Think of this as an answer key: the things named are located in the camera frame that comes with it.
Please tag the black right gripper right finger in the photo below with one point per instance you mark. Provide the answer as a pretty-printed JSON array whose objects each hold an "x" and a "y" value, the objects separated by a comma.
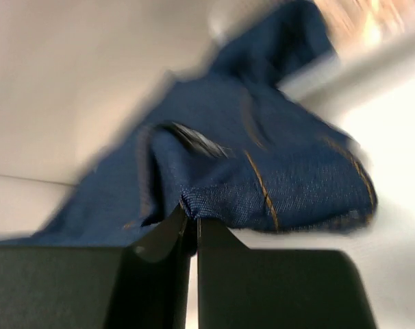
[{"x": 240, "y": 287}]

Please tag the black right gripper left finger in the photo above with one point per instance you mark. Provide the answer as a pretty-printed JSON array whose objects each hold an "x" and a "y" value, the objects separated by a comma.
[{"x": 143, "y": 285}]

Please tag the dark blue denim trousers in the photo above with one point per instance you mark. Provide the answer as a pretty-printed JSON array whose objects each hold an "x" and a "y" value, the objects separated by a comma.
[{"x": 226, "y": 145}]

